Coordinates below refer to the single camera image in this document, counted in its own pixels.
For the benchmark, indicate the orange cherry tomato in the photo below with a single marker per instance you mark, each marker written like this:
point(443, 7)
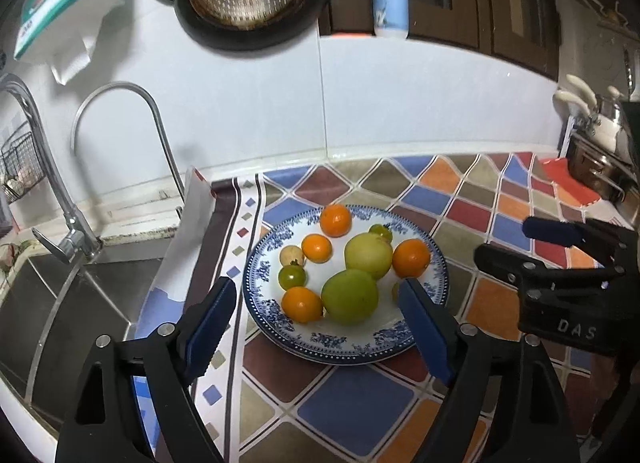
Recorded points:
point(317, 248)

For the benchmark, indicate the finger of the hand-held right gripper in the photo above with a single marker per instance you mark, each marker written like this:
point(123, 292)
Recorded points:
point(550, 231)
point(505, 265)

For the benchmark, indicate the chrome pull-down faucet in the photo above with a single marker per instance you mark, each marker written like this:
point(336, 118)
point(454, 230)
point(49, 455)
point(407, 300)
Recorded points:
point(72, 238)

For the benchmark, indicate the green apple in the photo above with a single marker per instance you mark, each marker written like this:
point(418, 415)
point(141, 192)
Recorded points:
point(349, 296)
point(368, 255)

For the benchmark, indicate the dark green cherry tomato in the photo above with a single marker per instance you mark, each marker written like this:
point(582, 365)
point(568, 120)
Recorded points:
point(292, 277)

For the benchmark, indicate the blue patterned white plate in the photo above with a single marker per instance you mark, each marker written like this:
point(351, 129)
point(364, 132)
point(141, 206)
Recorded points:
point(370, 338)

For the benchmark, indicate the colourful chequered table mat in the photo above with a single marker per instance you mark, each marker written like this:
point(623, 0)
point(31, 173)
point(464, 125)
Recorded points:
point(350, 408)

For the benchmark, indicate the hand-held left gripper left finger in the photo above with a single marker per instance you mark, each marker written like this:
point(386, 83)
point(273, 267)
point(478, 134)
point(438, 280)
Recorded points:
point(210, 328)

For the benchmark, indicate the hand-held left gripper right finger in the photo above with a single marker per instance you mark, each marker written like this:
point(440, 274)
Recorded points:
point(425, 333)

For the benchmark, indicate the yellow-green cherry tomato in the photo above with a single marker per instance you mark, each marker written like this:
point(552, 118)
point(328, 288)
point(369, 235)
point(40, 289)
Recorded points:
point(380, 231)

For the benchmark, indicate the brown longan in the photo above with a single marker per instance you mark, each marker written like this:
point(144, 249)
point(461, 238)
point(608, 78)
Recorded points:
point(291, 256)

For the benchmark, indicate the orange mandarin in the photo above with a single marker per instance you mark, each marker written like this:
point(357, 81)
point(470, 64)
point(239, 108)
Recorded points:
point(335, 219)
point(411, 258)
point(301, 304)

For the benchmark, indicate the stainless steel sink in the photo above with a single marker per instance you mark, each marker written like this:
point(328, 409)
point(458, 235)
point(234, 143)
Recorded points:
point(65, 313)

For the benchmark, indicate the stainless steel pot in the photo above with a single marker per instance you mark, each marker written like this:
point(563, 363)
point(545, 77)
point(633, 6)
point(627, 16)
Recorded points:
point(600, 170)

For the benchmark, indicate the red cloth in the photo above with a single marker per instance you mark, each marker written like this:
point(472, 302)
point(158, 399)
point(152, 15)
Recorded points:
point(560, 175)

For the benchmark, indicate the thin chrome gooseneck faucet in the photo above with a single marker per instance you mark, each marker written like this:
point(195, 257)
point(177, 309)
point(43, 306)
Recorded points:
point(150, 108)

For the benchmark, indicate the dark wooden window frame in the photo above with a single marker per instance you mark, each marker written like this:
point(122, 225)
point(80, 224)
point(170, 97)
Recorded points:
point(500, 3)

